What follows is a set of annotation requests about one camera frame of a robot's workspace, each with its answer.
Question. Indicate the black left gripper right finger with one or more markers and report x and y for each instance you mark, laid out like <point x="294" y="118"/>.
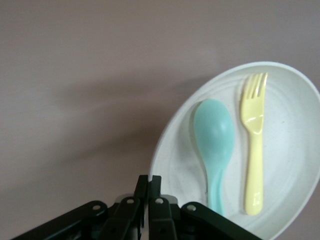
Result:
<point x="162" y="220"/>

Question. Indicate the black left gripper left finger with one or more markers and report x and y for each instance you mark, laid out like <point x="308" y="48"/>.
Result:
<point x="125" y="220"/>

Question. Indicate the pale yellow plastic fork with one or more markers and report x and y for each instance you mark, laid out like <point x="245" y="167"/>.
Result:
<point x="253" y="162"/>

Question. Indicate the round off-white speckled plate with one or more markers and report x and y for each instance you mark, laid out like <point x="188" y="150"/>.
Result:
<point x="287" y="140"/>

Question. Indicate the light blue plastic spoon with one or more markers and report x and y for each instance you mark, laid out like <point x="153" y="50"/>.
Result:
<point x="212" y="130"/>

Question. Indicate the table cover sheet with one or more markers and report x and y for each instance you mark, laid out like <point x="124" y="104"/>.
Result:
<point x="75" y="75"/>

